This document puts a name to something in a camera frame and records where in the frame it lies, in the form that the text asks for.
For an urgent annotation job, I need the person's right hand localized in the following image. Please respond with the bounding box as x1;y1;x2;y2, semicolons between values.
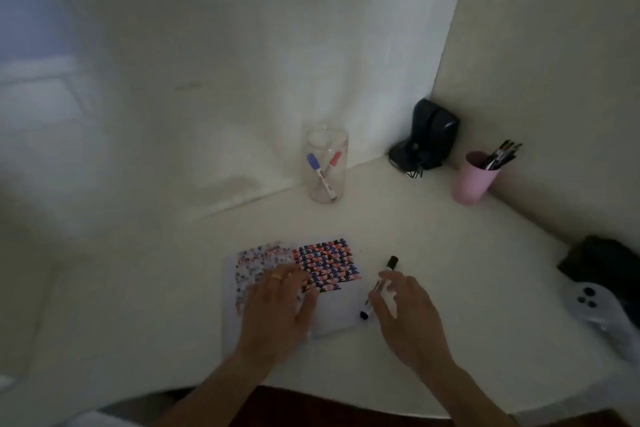
368;271;454;378

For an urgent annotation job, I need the person's left hand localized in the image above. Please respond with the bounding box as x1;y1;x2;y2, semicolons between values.
235;264;320;368

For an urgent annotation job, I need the white board with patterned drawing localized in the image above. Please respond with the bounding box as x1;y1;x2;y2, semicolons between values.
221;237;375;358

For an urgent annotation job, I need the black whiteboard marker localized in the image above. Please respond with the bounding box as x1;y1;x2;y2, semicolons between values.
359;255;400;321

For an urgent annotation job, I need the person's left forearm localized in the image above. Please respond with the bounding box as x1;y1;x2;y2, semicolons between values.
159;351;273;427

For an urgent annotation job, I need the person's right forearm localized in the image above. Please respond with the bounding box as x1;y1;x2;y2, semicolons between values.
419;361;517;427

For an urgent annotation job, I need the blue capped marker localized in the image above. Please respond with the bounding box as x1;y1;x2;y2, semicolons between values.
306;152;338;201

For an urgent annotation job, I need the red capped marker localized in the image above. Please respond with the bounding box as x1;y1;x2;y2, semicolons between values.
320;150;344;182

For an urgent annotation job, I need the pink plastic cup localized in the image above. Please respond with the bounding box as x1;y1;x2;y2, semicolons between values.
452;150;501;205

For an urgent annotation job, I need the clear glass jar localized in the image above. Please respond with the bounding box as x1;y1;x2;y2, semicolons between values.
301;123;350;205

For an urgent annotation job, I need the black desk device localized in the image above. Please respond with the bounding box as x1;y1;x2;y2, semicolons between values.
388;98;461;172

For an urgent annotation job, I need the bunch of dark pens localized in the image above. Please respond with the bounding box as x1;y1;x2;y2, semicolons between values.
482;139;524;171

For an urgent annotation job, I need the white game controller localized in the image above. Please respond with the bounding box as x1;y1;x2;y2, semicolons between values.
564;279;640;367

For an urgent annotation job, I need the black fabric bag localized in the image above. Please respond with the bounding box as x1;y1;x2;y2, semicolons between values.
557;235;640;328

